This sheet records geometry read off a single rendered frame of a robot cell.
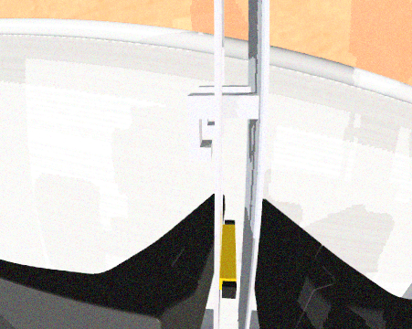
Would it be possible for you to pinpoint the grey rectangular tray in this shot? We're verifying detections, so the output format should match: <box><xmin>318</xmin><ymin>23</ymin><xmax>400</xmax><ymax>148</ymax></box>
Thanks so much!
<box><xmin>0</xmin><ymin>18</ymin><xmax>412</xmax><ymax>329</ymax></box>

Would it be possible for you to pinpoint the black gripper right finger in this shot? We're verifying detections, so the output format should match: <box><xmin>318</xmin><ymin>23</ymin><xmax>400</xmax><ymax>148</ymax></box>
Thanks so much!
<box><xmin>253</xmin><ymin>198</ymin><xmax>412</xmax><ymax>329</ymax></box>

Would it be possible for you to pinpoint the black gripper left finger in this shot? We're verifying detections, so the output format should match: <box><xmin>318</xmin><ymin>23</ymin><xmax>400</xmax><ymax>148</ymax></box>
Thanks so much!
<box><xmin>0</xmin><ymin>194</ymin><xmax>216</xmax><ymax>329</ymax></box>

